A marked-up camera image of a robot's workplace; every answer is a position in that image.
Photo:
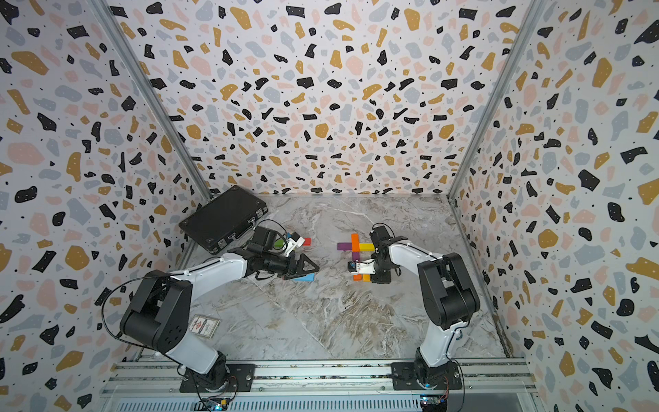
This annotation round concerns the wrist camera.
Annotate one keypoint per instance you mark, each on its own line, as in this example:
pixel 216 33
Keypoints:
pixel 362 268
pixel 293 242

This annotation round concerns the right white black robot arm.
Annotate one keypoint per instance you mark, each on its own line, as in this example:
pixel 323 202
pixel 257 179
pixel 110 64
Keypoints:
pixel 447 292

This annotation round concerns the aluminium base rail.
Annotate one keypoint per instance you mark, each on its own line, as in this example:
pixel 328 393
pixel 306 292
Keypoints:
pixel 503 384

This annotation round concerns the orange long block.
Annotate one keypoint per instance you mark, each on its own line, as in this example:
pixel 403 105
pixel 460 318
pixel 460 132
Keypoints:
pixel 355 242

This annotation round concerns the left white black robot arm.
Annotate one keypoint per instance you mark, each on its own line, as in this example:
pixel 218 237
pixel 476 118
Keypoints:
pixel 158 316

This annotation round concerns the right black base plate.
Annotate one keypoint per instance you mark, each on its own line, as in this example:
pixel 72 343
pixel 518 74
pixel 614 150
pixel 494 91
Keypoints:
pixel 417 376

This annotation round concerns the small printed card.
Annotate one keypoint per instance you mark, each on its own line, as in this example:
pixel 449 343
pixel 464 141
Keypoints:
pixel 203 326

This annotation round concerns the light blue long block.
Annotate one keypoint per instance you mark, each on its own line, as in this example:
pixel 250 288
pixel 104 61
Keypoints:
pixel 307 278

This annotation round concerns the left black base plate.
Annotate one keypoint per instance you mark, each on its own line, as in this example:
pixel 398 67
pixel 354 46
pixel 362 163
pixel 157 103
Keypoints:
pixel 227 378

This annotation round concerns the black flat case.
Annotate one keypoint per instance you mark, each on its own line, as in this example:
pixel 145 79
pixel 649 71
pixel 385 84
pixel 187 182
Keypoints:
pixel 224 219

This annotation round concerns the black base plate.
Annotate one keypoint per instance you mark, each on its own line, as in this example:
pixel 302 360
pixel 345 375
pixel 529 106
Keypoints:
pixel 417 376
pixel 227 378

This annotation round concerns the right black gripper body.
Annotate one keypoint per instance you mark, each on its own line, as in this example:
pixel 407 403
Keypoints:
pixel 382 272

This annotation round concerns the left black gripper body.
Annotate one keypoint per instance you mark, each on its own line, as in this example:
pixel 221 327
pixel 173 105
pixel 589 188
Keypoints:
pixel 280 265

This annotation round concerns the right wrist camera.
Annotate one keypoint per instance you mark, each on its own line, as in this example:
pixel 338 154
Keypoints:
pixel 362 268

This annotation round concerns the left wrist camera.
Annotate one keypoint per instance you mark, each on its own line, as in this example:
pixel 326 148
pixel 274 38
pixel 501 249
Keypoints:
pixel 293 242

